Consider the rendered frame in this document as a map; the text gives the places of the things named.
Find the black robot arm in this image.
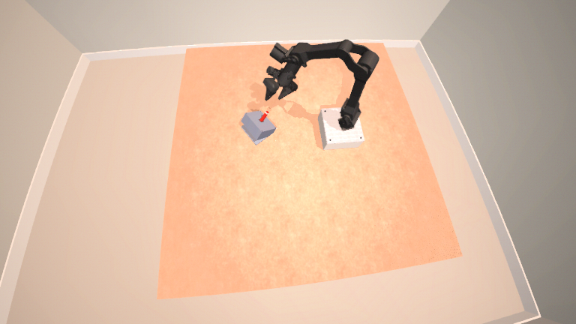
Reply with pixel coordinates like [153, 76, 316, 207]
[269, 39, 380, 131]

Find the pale lavender square panel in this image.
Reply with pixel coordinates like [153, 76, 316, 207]
[241, 110, 276, 145]

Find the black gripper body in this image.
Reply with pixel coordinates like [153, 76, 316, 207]
[262, 67, 298, 92]

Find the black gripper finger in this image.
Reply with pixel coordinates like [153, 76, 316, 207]
[265, 88, 276, 101]
[278, 87, 294, 100]

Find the red peg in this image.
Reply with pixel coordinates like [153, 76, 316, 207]
[260, 111, 269, 122]

